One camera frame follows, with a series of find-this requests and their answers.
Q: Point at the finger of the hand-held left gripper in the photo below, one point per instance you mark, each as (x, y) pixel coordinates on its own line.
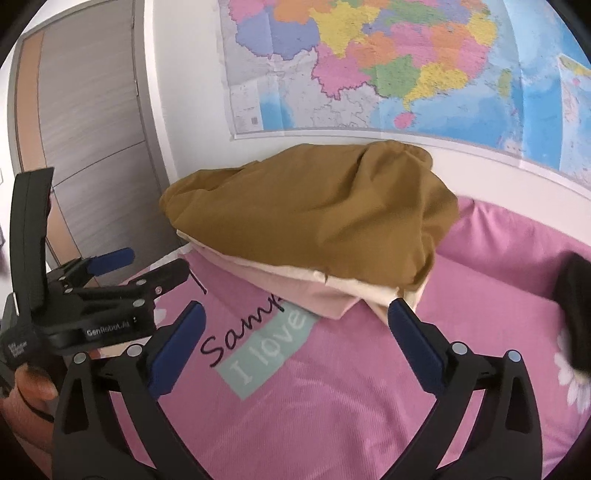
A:
(166, 277)
(113, 258)

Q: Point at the brown jacket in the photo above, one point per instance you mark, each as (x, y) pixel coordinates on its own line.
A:
(314, 207)

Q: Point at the cream garment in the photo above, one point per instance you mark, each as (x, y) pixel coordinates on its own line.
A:
(378, 295)

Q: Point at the black garment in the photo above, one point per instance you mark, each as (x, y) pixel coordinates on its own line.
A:
(575, 304)

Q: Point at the pink printed blanket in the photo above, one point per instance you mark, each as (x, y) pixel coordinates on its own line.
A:
(369, 406)

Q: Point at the colourful wall map poster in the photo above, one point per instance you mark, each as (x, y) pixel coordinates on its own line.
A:
(392, 60)

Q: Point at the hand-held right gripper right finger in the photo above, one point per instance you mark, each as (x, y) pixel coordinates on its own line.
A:
(415, 350)

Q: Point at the grey wardrobe door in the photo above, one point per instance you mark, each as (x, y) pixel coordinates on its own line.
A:
(92, 115)

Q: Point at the person's left hand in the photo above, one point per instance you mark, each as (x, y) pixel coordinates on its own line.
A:
(37, 381)

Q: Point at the folded pink garment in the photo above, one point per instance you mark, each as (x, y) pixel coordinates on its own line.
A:
(295, 290)

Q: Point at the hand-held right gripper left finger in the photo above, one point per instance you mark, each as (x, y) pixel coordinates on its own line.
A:
(178, 350)

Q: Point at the person's left forearm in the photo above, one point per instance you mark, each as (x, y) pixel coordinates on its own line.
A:
(27, 429)

